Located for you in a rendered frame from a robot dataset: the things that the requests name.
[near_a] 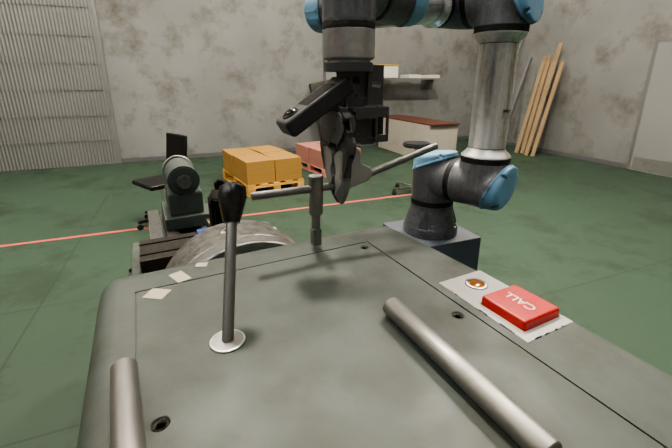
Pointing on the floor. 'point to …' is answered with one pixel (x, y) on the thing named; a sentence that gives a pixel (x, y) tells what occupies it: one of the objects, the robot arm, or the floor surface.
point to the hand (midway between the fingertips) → (335, 195)
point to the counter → (412, 126)
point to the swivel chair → (175, 143)
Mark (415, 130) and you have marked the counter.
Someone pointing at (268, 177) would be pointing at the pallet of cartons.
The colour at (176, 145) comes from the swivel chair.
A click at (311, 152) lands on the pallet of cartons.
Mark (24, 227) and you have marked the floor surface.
